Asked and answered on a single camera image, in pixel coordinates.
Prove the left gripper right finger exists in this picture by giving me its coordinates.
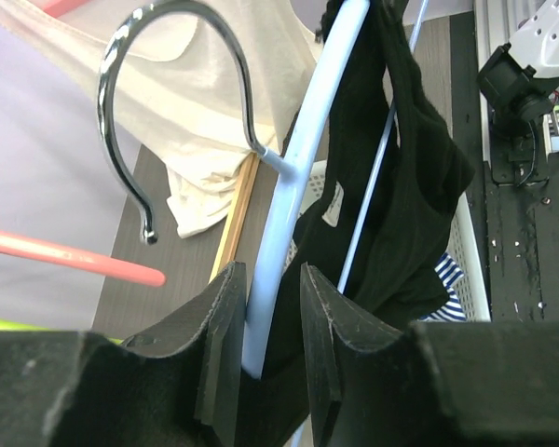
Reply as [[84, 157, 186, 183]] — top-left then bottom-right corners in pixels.
[[300, 265, 559, 446]]

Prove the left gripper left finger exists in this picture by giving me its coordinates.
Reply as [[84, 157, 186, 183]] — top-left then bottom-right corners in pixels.
[[0, 262, 247, 446]]

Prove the lime green hanger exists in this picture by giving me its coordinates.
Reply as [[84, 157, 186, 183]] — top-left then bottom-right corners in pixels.
[[0, 319, 122, 349]]

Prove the blue striped tank top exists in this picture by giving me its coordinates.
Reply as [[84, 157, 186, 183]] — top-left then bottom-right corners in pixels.
[[420, 253, 467, 322]]

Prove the black tank top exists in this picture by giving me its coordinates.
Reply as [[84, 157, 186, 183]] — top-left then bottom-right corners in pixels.
[[235, 1, 473, 446]]

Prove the pink hanger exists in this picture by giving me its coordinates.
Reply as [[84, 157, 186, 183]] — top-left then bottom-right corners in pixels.
[[0, 231, 166, 287], [41, 0, 87, 18]]

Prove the light blue hanger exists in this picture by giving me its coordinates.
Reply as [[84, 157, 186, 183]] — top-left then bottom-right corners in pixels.
[[96, 0, 432, 447]]

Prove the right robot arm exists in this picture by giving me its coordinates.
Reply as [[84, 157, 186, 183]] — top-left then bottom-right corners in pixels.
[[474, 1, 559, 186]]

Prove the white tank top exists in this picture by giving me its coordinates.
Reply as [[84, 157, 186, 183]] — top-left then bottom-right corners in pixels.
[[0, 1, 320, 237]]

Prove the wooden clothes rack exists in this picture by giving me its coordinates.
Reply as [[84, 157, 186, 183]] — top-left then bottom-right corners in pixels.
[[210, 154, 259, 281]]

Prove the white centre basket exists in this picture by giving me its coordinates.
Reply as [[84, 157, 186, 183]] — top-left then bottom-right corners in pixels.
[[299, 160, 491, 322]]

